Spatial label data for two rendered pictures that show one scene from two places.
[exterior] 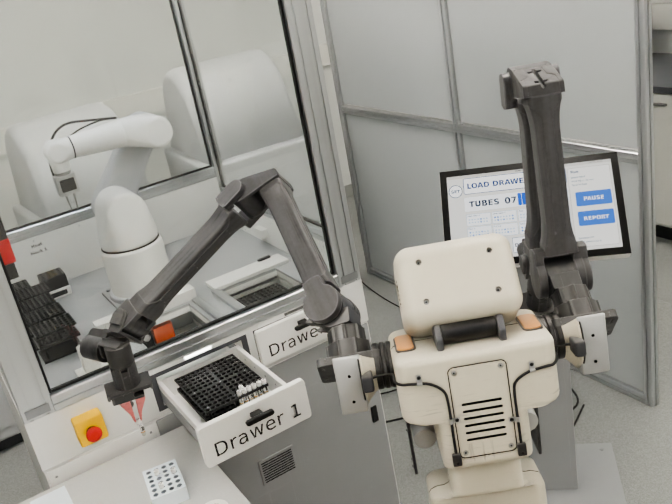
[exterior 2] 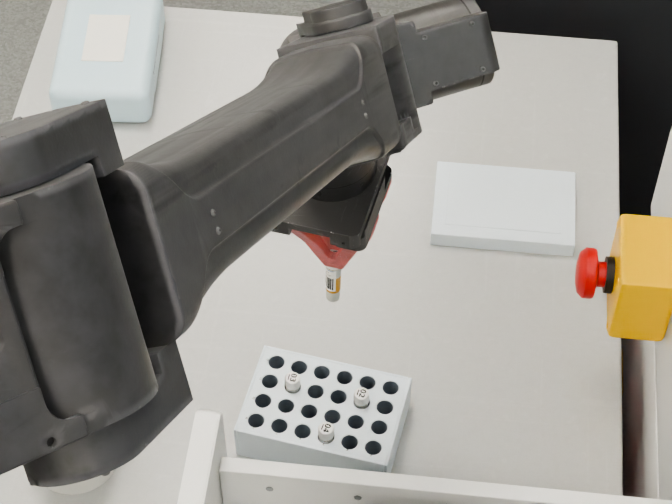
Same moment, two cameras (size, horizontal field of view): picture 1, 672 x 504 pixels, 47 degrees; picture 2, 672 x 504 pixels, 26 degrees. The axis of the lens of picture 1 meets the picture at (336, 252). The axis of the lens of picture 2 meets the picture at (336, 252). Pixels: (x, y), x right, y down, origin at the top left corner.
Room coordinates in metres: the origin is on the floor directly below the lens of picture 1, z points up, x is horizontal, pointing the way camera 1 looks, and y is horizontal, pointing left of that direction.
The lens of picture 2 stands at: (1.90, 0.00, 1.78)
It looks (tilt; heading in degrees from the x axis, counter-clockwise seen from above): 52 degrees down; 125
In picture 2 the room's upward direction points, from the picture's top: straight up
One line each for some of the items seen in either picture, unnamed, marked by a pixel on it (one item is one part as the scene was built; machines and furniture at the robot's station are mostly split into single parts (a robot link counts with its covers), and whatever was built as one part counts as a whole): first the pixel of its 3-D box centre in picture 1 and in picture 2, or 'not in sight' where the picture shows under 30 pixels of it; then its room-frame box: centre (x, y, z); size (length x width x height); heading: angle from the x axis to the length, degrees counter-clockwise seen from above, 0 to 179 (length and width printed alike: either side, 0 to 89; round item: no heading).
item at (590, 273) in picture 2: (93, 433); (595, 273); (1.67, 0.69, 0.88); 0.04 x 0.03 x 0.04; 118
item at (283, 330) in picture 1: (301, 329); not in sight; (2.02, 0.14, 0.87); 0.29 x 0.02 x 0.11; 118
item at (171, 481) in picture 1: (165, 485); (324, 416); (1.54, 0.51, 0.78); 0.12 x 0.08 x 0.04; 20
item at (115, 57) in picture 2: not in sight; (109, 54); (1.13, 0.73, 0.78); 0.15 x 0.10 x 0.04; 123
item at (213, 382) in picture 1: (222, 391); not in sight; (1.77, 0.36, 0.87); 0.22 x 0.18 x 0.06; 28
